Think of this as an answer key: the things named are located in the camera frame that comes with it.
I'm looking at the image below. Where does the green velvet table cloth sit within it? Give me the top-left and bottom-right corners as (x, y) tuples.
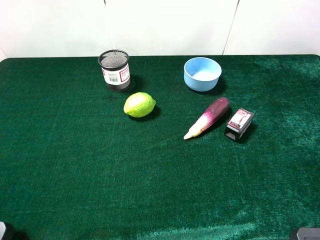
(0, 55), (320, 240)

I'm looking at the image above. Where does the light blue bowl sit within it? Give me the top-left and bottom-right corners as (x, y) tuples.
(183, 57), (222, 92)

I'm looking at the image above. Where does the grey robot base right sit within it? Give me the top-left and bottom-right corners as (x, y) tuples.
(289, 227), (320, 240)

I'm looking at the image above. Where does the purple white eggplant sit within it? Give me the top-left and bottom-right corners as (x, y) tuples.
(183, 97), (230, 140)

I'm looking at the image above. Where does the green lemon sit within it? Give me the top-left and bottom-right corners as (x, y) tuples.
(123, 92), (156, 118)

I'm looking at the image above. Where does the black small box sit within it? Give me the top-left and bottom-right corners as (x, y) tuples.
(224, 108), (255, 141)

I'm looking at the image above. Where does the black mesh pen holder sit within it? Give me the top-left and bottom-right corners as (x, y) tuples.
(97, 49), (131, 92)

